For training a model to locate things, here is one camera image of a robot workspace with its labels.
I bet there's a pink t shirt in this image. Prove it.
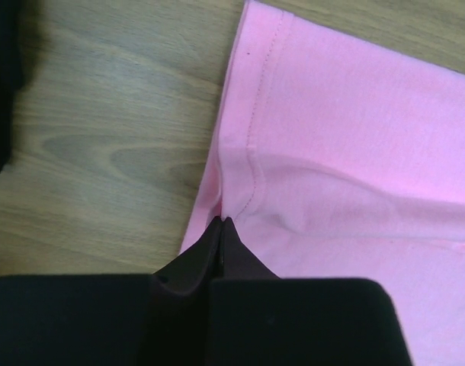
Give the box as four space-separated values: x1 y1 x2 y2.
182 1 465 365

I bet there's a folded black t shirt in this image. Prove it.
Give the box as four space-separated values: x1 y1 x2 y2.
0 1 24 172

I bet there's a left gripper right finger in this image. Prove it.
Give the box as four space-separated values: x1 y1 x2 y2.
209 219 412 365

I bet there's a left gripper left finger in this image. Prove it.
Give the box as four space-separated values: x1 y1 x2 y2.
0 218 222 365

